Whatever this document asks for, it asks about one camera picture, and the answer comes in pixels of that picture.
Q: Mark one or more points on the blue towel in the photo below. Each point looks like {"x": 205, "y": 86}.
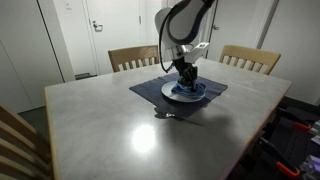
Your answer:
{"x": 196, "y": 90}

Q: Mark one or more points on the dark blue placemat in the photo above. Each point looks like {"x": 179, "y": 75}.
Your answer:
{"x": 146, "y": 90}

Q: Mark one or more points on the wooden slat-back chair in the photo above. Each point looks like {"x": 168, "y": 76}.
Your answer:
{"x": 250, "y": 53}
{"x": 133, "y": 52}
{"x": 16, "y": 133}

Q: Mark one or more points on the metal spoon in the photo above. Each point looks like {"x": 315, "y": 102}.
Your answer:
{"x": 166, "y": 115}

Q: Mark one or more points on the white light switch plate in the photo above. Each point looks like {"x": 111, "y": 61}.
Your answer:
{"x": 68, "y": 4}

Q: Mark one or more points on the aluminium extrusion rail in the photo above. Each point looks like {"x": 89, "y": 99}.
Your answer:
{"x": 313, "y": 163}

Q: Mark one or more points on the white door with lever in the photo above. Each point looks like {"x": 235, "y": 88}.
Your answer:
{"x": 113, "y": 36}

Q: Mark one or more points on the white round plate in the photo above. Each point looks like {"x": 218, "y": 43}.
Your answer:
{"x": 169, "y": 95}

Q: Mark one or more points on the silver metal blocks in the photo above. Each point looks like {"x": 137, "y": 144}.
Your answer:
{"x": 316, "y": 131}

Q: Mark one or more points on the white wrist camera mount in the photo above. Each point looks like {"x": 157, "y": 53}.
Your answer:
{"x": 200, "y": 50}

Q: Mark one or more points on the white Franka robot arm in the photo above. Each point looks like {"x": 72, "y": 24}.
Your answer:
{"x": 186, "y": 20}

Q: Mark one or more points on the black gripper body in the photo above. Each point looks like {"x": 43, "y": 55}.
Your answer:
{"x": 186, "y": 68}

